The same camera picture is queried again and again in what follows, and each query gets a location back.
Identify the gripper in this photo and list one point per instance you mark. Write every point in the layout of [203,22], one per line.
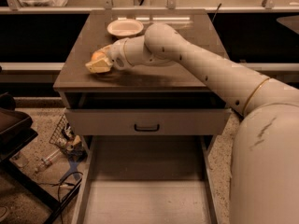
[117,56]

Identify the orange fruit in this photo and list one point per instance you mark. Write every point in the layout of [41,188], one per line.
[98,55]

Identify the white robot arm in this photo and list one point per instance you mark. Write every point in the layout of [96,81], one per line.
[264,185]

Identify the grey drawer cabinet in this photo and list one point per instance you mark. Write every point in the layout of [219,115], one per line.
[139,87]

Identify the grey top drawer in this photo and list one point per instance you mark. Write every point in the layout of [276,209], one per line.
[172,121]

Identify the open grey middle drawer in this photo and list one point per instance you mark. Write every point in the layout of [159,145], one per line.
[147,180]

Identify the white bowl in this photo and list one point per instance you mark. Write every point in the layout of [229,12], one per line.
[125,28]

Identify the black chair on left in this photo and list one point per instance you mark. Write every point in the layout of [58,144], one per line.
[15,134]

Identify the clear plastic bottle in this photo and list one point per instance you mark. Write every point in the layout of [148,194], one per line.
[48,161]

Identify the black drawer handle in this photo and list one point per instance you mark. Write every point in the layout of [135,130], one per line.
[147,129]

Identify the wire basket with clutter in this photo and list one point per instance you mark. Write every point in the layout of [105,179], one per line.
[65,139]

